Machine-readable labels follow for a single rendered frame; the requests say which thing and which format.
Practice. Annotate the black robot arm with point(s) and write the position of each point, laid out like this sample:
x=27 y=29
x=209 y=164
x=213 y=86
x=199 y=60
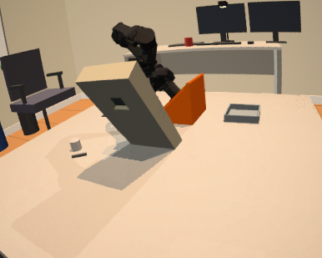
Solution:
x=141 y=40

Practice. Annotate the beige service panel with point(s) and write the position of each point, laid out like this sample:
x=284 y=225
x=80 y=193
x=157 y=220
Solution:
x=123 y=94

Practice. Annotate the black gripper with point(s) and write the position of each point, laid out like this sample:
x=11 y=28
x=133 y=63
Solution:
x=157 y=77

